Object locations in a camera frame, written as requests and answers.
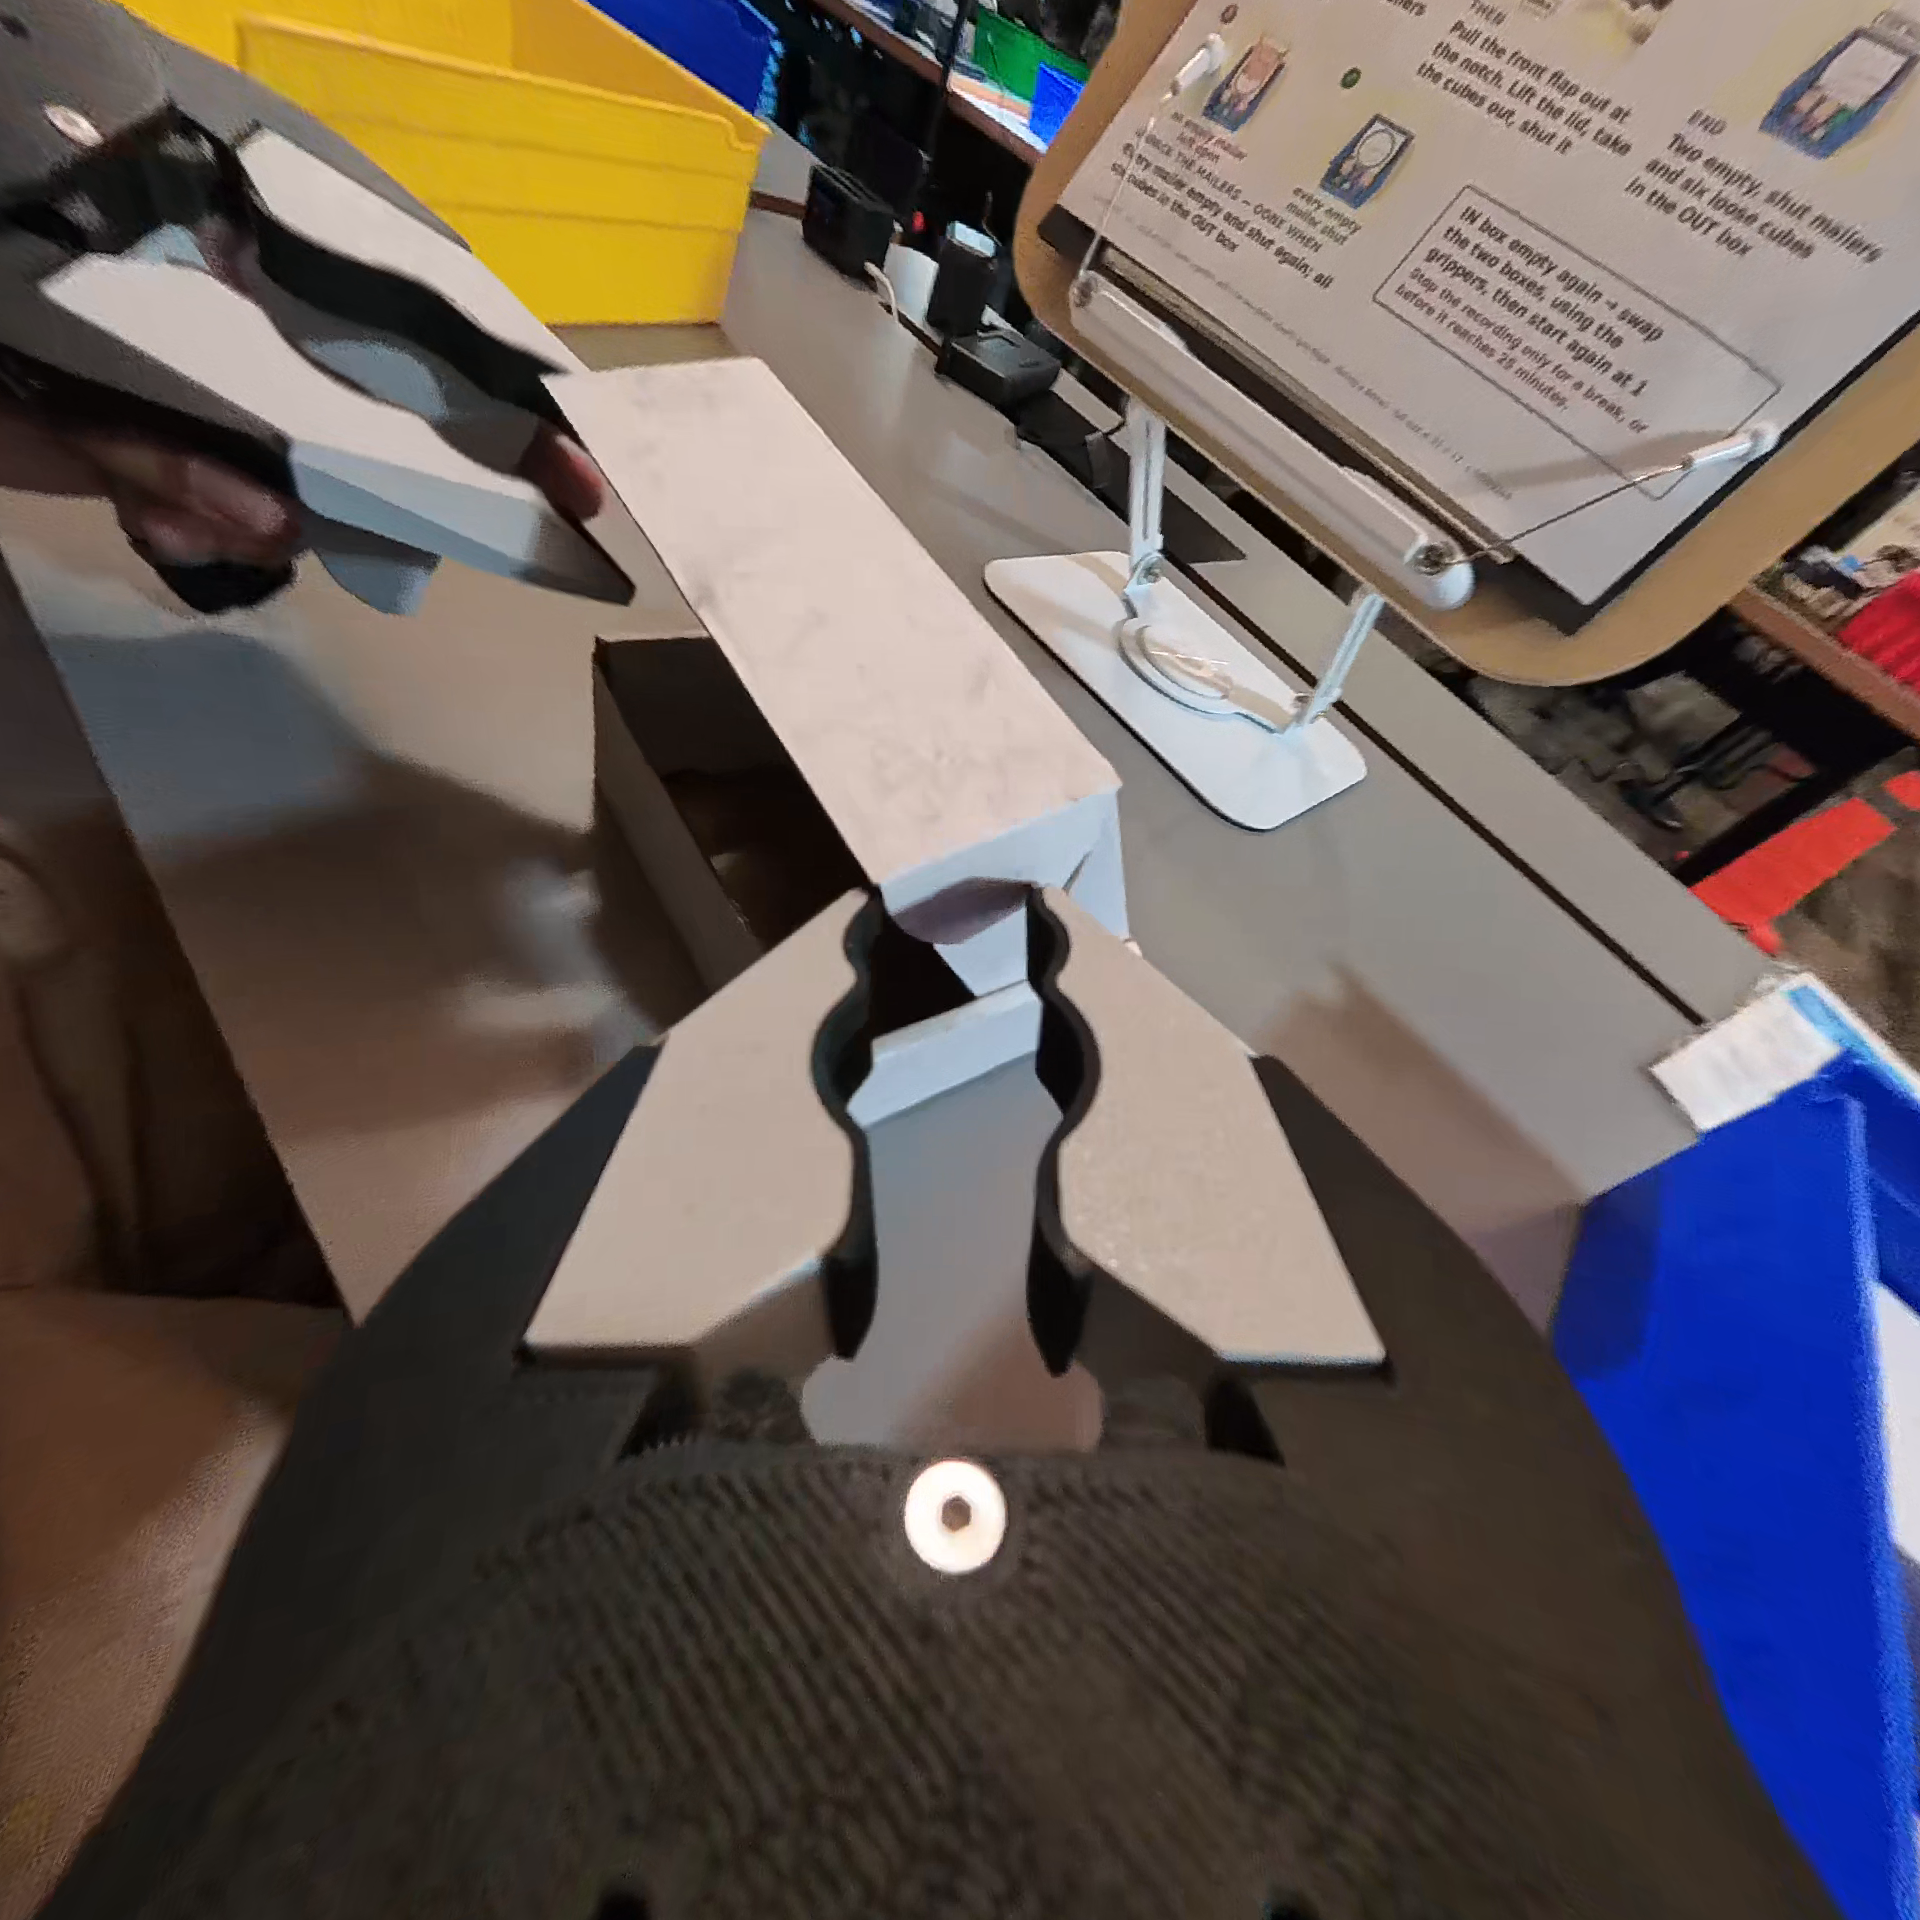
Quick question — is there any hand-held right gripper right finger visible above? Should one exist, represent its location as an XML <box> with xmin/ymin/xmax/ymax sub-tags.
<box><xmin>1024</xmin><ymin>884</ymin><xmax>1390</xmax><ymax>1378</ymax></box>

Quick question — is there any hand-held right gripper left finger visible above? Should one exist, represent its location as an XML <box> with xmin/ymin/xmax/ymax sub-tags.
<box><xmin>520</xmin><ymin>888</ymin><xmax>883</xmax><ymax>1364</ymax></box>

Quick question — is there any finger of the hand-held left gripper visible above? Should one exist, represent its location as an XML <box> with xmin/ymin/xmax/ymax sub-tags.
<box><xmin>230</xmin><ymin>129</ymin><xmax>589</xmax><ymax>442</ymax></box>
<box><xmin>36</xmin><ymin>256</ymin><xmax>639</xmax><ymax>617</ymax></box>

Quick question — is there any white cardboard box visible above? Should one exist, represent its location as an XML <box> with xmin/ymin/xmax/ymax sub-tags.
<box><xmin>543</xmin><ymin>358</ymin><xmax>1130</xmax><ymax>1127</ymax></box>

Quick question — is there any black desk device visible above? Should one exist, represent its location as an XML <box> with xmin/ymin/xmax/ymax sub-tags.
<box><xmin>800</xmin><ymin>162</ymin><xmax>896</xmax><ymax>281</ymax></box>

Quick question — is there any person's left hand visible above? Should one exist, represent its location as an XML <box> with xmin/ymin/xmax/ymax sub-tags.
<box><xmin>0</xmin><ymin>412</ymin><xmax>607</xmax><ymax>615</ymax></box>

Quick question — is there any yellow plastic bin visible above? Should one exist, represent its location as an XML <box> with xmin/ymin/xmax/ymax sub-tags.
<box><xmin>119</xmin><ymin>0</ymin><xmax>771</xmax><ymax>329</ymax></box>

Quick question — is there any blue plastic bin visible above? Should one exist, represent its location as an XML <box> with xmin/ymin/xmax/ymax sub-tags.
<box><xmin>591</xmin><ymin>0</ymin><xmax>781</xmax><ymax>115</ymax></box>
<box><xmin>1551</xmin><ymin>976</ymin><xmax>1920</xmax><ymax>1920</ymax></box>

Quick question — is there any white document stand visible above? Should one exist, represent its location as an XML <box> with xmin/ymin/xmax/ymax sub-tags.
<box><xmin>983</xmin><ymin>270</ymin><xmax>1787</xmax><ymax>834</ymax></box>

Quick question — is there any green plastic bin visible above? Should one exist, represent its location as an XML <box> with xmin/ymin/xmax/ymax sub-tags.
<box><xmin>972</xmin><ymin>8</ymin><xmax>1086</xmax><ymax>97</ymax></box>

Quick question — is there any orange cone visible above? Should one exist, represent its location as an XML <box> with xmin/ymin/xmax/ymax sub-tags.
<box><xmin>1691</xmin><ymin>774</ymin><xmax>1920</xmax><ymax>952</ymax></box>

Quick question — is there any red plastic bin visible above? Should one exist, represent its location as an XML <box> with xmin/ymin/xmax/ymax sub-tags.
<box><xmin>1838</xmin><ymin>570</ymin><xmax>1920</xmax><ymax>694</ymax></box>

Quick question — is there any black cable adapter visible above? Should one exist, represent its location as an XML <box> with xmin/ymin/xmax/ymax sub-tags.
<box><xmin>928</xmin><ymin>222</ymin><xmax>1066</xmax><ymax>408</ymax></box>

